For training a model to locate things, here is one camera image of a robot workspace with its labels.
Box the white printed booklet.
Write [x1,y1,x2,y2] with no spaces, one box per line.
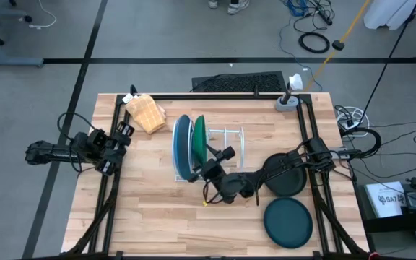
[365,181,407,219]

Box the white wire dish rack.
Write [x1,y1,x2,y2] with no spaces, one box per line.
[171,121,246,183]

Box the yellow checked cloth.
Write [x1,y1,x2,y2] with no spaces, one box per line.
[125,93,168,135]

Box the coiled black cable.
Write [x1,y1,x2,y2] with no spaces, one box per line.
[298,31,331,54]

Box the white coiled cable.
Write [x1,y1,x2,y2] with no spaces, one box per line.
[334,105,368,139]

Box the black power strip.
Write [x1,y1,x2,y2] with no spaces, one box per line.
[316,6,334,27]

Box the blue cable bundle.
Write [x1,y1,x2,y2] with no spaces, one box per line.
[285,0,308,17]

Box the white floor cable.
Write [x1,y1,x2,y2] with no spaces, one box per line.
[28,0,58,30]

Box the blue plate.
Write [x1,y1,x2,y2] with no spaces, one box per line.
[172,114,194,181]

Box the dark teal plate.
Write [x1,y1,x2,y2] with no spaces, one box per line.
[263,196,313,249]

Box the long black cable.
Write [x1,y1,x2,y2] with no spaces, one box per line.
[357,0,416,126]

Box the grey camera stand base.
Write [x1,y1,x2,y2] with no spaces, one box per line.
[274,95,299,113]

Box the black aluminium table frame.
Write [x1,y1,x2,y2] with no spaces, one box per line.
[61,92,373,260]

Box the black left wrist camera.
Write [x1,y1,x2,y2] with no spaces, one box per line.
[87,129,108,150]

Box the black side cart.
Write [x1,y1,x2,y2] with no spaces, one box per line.
[354,180,416,254]

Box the white bag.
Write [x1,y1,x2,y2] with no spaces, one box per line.
[363,0,416,31]

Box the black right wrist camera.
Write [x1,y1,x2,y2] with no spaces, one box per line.
[204,161,228,183]

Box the black plate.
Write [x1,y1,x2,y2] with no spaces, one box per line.
[264,152,308,198]

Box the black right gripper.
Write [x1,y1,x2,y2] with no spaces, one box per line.
[188,143,236,183]

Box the black keyboard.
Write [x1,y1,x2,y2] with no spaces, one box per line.
[191,71,287,94]

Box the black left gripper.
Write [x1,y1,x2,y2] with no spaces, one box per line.
[95,121,135,177]

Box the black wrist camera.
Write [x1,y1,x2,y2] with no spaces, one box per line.
[87,129,108,150]
[204,161,228,183]

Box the white power strip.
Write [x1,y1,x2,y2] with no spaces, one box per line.
[339,117,360,131]

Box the white crumpled paper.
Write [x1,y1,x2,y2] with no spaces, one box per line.
[287,73,303,92]

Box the green plate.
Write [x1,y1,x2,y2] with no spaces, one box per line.
[190,115,209,169]

